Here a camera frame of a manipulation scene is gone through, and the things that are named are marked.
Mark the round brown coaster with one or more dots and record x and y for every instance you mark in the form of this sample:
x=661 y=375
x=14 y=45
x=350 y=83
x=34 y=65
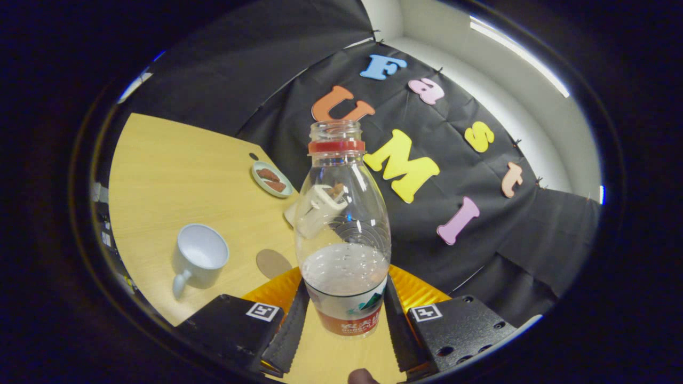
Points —
x=272 y=263

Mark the white toaster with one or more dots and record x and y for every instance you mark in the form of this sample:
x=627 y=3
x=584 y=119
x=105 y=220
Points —
x=291 y=213

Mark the clear plastic juice bottle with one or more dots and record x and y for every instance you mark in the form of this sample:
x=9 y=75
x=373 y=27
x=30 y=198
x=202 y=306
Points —
x=344 y=277

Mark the black backdrop cloth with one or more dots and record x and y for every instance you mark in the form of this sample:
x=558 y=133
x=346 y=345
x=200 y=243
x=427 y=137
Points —
x=469 y=176

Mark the brown meat piece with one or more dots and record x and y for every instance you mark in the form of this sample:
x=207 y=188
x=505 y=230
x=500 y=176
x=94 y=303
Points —
x=268 y=175
x=276 y=186

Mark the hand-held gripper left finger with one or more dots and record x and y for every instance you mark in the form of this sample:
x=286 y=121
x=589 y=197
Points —
x=288 y=336

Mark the pale green plate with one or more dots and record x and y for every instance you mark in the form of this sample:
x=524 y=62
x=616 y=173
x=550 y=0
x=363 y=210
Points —
x=260 y=184

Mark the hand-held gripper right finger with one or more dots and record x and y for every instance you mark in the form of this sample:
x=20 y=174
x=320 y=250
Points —
x=401 y=336

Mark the white cup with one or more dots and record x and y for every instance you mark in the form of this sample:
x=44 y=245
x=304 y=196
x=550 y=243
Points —
x=200 y=258

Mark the wooden table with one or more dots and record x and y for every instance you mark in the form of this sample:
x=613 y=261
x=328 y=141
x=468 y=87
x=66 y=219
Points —
x=176 y=181

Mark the long ceiling light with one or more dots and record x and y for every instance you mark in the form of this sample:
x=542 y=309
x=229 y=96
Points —
x=520 y=53

